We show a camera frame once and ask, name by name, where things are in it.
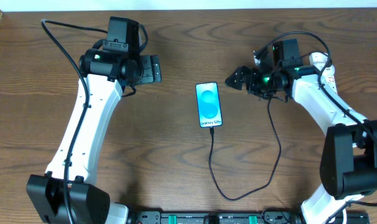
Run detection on blue Galaxy smartphone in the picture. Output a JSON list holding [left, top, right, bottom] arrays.
[[195, 82, 223, 128]]

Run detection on black charger cable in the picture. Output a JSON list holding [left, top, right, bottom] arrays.
[[208, 51, 331, 202]]

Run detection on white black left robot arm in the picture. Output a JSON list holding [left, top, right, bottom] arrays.
[[26, 16, 162, 223]]

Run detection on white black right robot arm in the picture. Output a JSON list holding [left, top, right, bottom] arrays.
[[225, 39, 377, 223]]

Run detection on white charger plug adapter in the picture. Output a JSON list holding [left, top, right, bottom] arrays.
[[309, 52, 335, 78]]

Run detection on white power strip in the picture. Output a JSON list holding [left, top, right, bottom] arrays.
[[309, 52, 337, 94]]

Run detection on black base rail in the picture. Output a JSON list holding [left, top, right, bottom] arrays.
[[128, 210, 304, 224]]

